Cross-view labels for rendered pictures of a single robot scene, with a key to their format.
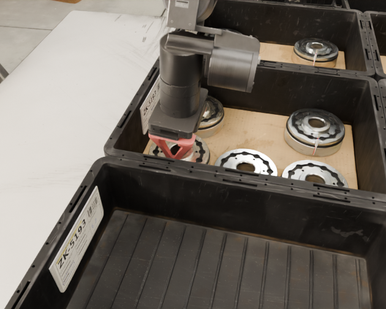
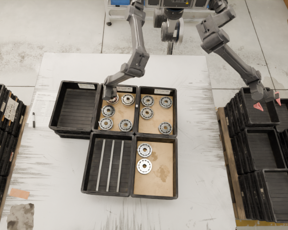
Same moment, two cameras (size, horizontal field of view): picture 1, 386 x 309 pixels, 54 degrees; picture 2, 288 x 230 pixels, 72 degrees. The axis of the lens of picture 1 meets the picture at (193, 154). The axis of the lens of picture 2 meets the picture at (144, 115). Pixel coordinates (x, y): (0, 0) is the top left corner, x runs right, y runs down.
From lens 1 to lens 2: 1.32 m
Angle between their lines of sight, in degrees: 45
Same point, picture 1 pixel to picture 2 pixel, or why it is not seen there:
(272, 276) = (87, 117)
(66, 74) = (162, 68)
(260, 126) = (128, 115)
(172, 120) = not seen: hidden behind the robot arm
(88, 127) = (139, 81)
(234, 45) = (105, 92)
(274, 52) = (167, 117)
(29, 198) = not seen: hidden behind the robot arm
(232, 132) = (125, 109)
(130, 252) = (90, 95)
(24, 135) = not seen: hidden behind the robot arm
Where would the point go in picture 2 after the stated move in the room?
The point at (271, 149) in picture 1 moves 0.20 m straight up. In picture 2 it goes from (120, 117) to (118, 105)
